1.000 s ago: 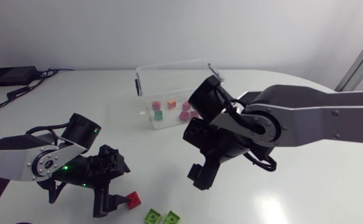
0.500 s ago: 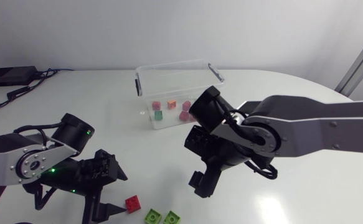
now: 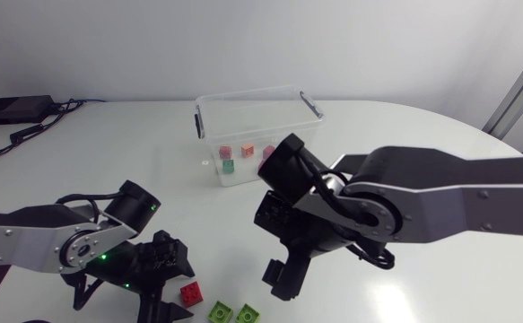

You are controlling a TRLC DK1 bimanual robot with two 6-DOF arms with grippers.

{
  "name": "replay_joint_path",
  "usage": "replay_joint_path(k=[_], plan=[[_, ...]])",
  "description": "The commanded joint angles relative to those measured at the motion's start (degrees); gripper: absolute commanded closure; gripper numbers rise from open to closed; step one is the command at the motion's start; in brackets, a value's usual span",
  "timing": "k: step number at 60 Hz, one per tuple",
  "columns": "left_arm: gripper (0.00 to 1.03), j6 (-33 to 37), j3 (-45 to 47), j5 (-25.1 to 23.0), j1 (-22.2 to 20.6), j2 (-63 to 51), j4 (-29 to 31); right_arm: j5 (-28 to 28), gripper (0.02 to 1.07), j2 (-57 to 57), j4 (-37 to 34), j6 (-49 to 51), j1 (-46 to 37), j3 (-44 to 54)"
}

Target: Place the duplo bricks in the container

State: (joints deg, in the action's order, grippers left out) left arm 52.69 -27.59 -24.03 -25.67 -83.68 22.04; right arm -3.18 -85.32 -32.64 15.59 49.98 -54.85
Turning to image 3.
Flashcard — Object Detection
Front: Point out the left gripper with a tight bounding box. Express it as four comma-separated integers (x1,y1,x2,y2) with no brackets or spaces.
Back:
126,242,196,323

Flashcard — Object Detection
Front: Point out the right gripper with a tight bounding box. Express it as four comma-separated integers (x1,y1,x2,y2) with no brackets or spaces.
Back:
263,210,356,301

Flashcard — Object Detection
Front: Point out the clear plastic container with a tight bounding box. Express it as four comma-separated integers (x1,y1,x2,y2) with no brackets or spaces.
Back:
193,84,326,188

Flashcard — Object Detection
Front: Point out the lime green toy brick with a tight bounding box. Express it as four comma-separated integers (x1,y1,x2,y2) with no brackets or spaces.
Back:
207,300,234,323
235,303,261,323

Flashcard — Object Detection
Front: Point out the small black adapter box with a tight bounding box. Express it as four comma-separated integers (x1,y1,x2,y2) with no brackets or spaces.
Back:
9,124,46,145

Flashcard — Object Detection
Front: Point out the black power brick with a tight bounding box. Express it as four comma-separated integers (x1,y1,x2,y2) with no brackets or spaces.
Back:
0,94,56,126

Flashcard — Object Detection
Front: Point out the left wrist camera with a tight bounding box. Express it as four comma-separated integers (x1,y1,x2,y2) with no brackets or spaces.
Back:
152,230,189,270

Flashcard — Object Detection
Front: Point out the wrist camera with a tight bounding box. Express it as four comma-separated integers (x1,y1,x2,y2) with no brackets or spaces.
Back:
254,190,298,235
152,230,189,270

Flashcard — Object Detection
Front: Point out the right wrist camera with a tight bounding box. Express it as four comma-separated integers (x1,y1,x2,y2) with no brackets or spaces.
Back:
254,190,298,235

